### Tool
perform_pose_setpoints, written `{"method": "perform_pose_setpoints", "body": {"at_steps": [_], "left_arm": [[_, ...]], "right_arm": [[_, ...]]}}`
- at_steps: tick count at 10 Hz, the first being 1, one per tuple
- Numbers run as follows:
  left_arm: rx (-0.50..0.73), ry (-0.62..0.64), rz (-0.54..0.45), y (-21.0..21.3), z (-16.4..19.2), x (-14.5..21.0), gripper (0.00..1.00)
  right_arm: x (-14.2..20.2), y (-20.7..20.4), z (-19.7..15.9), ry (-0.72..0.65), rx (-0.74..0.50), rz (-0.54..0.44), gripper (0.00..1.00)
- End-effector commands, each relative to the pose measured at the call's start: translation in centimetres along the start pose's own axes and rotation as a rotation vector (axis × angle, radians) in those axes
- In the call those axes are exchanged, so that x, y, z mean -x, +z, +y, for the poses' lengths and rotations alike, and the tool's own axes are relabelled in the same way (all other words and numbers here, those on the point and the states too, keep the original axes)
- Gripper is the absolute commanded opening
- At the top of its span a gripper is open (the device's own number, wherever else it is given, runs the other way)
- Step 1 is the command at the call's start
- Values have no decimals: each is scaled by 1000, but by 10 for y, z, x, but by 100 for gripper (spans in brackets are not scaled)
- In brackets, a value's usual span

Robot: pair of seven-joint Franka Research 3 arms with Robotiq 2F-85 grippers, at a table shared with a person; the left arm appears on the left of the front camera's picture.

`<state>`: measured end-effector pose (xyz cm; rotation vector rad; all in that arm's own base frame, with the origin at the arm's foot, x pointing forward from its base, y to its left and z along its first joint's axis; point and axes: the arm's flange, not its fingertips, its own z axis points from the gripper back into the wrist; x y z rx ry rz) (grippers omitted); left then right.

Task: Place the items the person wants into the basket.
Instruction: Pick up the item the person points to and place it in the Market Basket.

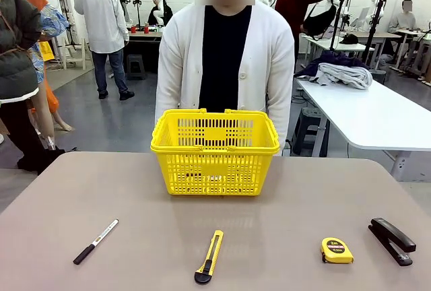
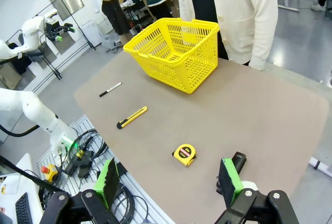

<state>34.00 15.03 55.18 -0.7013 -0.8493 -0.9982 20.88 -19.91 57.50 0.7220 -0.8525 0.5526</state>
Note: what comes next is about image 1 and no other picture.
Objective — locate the white pen with black cap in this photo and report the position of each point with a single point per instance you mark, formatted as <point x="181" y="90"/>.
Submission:
<point x="97" y="240"/>

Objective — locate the mannequin in orange blue clothes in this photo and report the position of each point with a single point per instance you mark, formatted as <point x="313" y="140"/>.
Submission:
<point x="54" y="21"/>

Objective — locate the black bag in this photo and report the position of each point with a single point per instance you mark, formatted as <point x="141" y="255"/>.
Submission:
<point x="320" y="21"/>

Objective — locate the mannequin in dark green jacket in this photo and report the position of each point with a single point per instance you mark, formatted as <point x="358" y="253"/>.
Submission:
<point x="17" y="52"/>

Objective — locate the yellow plastic shopping basket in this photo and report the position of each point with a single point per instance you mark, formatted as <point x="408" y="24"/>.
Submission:
<point x="215" y="167"/>

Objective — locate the person's right forearm white sleeve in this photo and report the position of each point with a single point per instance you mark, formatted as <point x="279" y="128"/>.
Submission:
<point x="166" y="95"/>

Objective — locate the black tripod stand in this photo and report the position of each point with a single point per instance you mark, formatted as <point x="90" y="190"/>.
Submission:
<point x="377" y="18"/>
<point x="342" y="1"/>

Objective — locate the yellow black utility knife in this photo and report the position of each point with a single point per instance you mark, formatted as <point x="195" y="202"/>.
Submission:
<point x="210" y="254"/>

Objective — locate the dark grey plastic stool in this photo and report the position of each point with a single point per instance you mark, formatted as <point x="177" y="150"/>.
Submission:
<point x="135" y="65"/>

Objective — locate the white black background robot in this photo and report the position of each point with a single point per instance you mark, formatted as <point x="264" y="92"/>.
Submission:
<point x="158" y="11"/>

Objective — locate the seated person in grey top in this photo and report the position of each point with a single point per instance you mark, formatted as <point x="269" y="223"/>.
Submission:
<point x="402" y="21"/>

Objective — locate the person's left forearm white sleeve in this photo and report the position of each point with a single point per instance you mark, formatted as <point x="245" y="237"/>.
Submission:
<point x="281" y="102"/>

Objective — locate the dark background table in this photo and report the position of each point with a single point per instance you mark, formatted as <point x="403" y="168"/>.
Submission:
<point x="144" y="36"/>

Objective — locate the large white table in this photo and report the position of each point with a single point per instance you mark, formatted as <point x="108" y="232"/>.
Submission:
<point x="370" y="119"/>

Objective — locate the dark navy cloth heap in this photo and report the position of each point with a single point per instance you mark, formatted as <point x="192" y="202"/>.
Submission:
<point x="333" y="58"/>

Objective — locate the black cap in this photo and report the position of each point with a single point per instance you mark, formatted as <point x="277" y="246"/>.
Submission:
<point x="349" y="39"/>

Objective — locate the yellow tape measure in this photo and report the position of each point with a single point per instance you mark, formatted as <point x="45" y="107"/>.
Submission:
<point x="336" y="250"/>

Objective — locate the man in white shirt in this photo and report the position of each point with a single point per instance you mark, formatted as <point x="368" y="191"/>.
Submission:
<point x="101" y="11"/>

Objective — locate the man in dark red sweater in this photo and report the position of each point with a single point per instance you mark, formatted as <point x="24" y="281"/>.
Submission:
<point x="289" y="8"/>

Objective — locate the black stapler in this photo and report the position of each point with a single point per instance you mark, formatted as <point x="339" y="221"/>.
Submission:
<point x="392" y="237"/>

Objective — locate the person in white cardigan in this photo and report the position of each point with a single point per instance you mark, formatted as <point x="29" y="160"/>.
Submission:
<point x="182" y="52"/>

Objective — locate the white background table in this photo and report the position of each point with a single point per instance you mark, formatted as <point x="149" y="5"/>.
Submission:
<point x="323" y="44"/>

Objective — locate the grey cloth heap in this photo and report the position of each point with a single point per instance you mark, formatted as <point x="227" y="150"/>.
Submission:
<point x="347" y="75"/>

